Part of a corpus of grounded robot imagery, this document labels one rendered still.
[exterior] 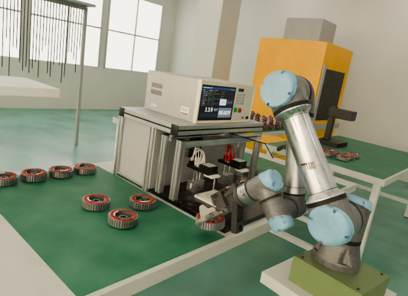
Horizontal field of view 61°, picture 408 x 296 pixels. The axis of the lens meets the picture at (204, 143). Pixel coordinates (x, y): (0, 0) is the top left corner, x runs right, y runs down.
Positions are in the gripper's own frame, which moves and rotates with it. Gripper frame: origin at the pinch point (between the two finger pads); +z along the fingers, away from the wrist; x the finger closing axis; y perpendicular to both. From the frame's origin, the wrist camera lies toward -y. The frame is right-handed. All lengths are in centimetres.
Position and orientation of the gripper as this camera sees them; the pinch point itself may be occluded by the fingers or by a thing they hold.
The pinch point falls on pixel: (208, 219)
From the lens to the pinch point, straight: 135.4
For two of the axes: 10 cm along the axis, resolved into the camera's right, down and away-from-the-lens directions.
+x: -6.8, 0.6, -7.3
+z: -6.3, 4.6, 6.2
